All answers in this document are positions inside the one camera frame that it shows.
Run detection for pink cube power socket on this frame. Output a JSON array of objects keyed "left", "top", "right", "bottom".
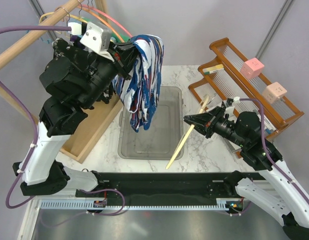
[{"left": 239, "top": 57, "right": 265, "bottom": 80}]

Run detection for orange wooden rack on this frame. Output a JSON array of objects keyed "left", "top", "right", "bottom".
[{"left": 188, "top": 37, "right": 305, "bottom": 159}]

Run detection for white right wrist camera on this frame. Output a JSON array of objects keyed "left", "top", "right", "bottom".
[{"left": 221, "top": 96, "right": 240, "bottom": 117}]

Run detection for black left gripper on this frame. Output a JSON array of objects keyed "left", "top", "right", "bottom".
[{"left": 76, "top": 41, "right": 144, "bottom": 109}]

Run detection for orange wire hanger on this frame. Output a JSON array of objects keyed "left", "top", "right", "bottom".
[{"left": 82, "top": 8, "right": 125, "bottom": 43}]

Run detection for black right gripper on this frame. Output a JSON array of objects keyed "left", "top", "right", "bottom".
[{"left": 184, "top": 105, "right": 248, "bottom": 148}]

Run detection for blue white patterned trousers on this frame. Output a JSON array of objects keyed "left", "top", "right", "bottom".
[{"left": 112, "top": 34, "right": 165, "bottom": 133}]

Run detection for peach cube power socket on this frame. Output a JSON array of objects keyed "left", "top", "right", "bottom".
[{"left": 262, "top": 82, "right": 288, "bottom": 104}]

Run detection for wooden clothes rail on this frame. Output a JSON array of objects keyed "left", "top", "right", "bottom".
[{"left": 0, "top": 0, "right": 83, "bottom": 70}]

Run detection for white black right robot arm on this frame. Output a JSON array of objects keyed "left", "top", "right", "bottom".
[{"left": 183, "top": 106, "right": 309, "bottom": 240}]

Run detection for white slotted cable duct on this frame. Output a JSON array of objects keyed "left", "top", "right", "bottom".
[{"left": 39, "top": 199, "right": 244, "bottom": 211}]

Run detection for wooden tray box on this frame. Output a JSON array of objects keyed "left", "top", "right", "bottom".
[{"left": 60, "top": 95, "right": 123, "bottom": 164}]

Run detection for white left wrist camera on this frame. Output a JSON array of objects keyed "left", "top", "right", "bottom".
[{"left": 67, "top": 21, "right": 115, "bottom": 62}]

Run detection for cream plastic hanger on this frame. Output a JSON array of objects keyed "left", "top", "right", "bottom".
[{"left": 165, "top": 94, "right": 210, "bottom": 170}]

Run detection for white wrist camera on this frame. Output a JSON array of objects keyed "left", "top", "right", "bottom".
[
  {"left": 221, "top": 96, "right": 240, "bottom": 117},
  {"left": 67, "top": 21, "right": 115, "bottom": 62}
]

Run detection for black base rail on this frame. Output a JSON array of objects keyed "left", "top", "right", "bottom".
[{"left": 76, "top": 171, "right": 255, "bottom": 207}]

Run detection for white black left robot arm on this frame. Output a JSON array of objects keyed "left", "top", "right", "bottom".
[{"left": 13, "top": 38, "right": 139, "bottom": 197}]

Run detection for clear plastic bin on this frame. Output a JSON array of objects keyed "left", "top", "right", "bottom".
[{"left": 117, "top": 86, "right": 184, "bottom": 161}]

